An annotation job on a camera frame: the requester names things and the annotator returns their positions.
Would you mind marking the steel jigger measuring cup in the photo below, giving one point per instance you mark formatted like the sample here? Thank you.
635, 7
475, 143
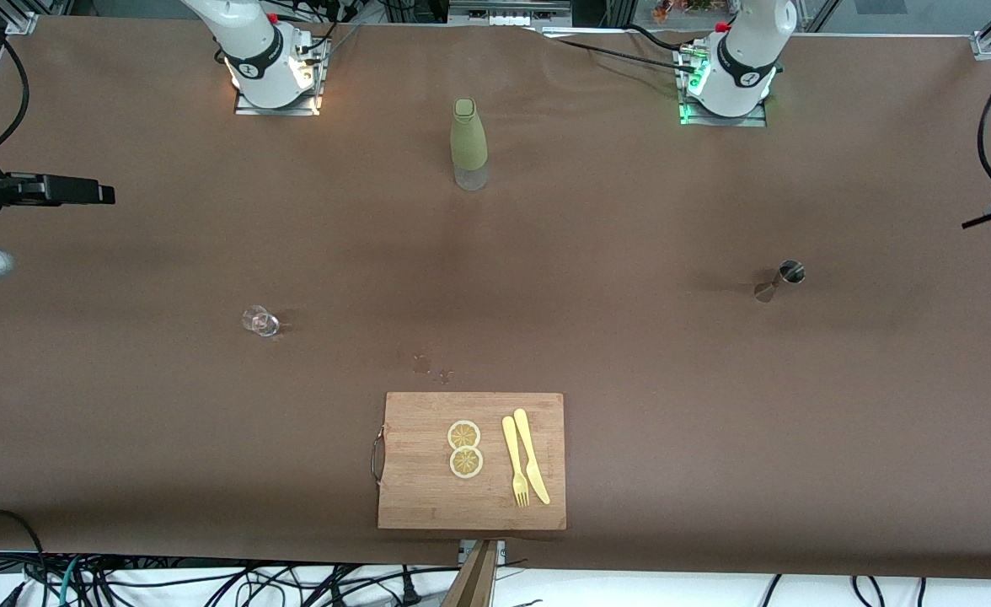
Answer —
791, 271

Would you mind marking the white power strip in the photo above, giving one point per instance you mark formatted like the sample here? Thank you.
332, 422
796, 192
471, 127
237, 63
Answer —
504, 17

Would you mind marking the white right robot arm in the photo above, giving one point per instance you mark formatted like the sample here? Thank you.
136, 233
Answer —
251, 34

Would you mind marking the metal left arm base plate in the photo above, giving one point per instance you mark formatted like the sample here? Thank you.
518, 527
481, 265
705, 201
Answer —
740, 120

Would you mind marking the yellow plastic fork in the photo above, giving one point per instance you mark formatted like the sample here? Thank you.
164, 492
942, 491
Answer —
514, 455

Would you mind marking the metal mounting bracket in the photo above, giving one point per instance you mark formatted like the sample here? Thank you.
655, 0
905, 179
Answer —
464, 552

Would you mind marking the yellow plastic knife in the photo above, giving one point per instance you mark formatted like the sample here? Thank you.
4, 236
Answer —
532, 464

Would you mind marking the small clear glass cup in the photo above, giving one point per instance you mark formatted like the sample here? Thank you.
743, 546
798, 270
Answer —
260, 321

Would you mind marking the wooden cutting board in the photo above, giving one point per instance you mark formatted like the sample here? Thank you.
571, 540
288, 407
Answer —
428, 497

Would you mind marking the brown table cover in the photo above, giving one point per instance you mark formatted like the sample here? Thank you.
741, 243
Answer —
715, 472

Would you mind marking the lemon slice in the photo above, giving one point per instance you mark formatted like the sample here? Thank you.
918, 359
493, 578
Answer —
466, 462
463, 435

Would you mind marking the wooden beam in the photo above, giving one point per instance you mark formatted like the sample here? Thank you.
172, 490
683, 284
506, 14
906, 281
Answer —
474, 582

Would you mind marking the green sleeved glass bottle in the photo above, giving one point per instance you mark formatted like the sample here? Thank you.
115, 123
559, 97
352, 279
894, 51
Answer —
468, 139

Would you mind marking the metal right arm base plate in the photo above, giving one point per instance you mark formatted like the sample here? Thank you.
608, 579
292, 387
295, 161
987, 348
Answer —
281, 110

